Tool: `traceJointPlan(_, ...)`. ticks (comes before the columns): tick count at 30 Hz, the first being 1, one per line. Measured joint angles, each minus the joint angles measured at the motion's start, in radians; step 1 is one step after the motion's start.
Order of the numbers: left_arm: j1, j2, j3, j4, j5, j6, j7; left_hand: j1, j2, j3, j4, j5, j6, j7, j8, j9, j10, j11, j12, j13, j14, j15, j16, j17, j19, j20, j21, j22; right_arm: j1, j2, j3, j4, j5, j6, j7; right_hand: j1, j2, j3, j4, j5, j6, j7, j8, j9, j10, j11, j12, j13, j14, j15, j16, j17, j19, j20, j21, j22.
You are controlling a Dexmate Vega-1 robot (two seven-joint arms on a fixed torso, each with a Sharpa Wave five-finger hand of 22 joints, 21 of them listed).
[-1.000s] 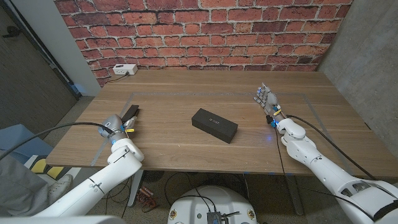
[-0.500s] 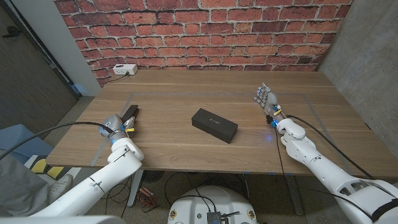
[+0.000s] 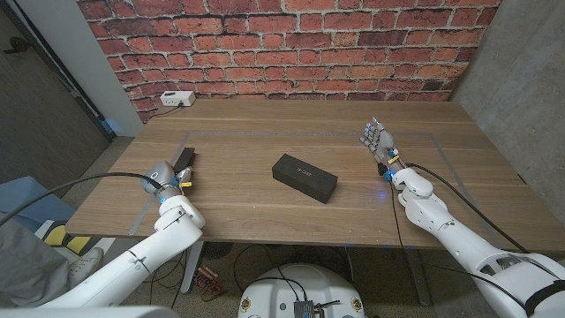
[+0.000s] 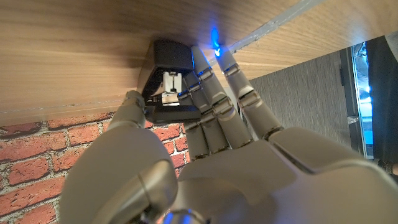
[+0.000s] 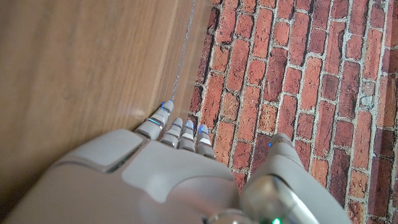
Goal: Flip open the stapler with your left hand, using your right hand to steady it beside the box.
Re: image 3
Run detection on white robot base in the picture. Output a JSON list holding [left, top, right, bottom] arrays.
[[237, 263, 366, 318]]

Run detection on dark grey panelled door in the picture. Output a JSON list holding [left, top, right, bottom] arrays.
[[0, 6, 112, 199]]

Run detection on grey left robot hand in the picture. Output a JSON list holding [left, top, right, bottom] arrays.
[[139, 160, 195, 203]]

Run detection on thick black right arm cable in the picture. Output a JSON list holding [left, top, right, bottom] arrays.
[[404, 162, 531, 255]]

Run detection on black rectangular box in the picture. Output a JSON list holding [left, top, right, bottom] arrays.
[[271, 153, 339, 205]]

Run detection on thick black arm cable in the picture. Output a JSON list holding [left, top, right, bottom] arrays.
[[404, 162, 531, 255], [0, 171, 162, 227]]

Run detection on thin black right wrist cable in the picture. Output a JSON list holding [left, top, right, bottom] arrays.
[[388, 180, 527, 307]]

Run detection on black door handle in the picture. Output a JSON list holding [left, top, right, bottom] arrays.
[[3, 35, 32, 55]]

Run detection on white power strip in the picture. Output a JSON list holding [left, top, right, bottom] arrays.
[[159, 90, 197, 108]]

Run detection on red brick print backdrop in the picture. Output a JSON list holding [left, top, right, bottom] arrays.
[[75, 0, 502, 124]]

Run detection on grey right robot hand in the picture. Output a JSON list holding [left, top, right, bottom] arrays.
[[359, 116, 405, 174]]

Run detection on grey module on robot base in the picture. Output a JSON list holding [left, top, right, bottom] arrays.
[[293, 299, 328, 318]]

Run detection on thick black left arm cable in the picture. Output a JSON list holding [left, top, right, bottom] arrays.
[[0, 171, 162, 227]]

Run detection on grey table leg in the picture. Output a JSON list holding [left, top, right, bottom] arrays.
[[405, 249, 432, 307], [180, 246, 205, 295]]

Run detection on black stapler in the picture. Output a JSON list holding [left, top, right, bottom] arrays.
[[171, 147, 197, 174]]

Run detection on blue seat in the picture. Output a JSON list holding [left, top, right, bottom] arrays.
[[0, 175, 77, 224]]

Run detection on orange wire bundle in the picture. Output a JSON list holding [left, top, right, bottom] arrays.
[[192, 263, 222, 298]]

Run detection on person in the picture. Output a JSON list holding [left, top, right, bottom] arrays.
[[0, 216, 105, 309]]

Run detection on white yellow black floor mat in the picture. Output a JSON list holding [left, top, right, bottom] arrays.
[[33, 219, 117, 266]]

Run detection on black round floor grille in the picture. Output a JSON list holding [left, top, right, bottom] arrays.
[[205, 241, 234, 261]]

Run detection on black power strip cable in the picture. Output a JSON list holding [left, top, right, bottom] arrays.
[[148, 103, 183, 119]]

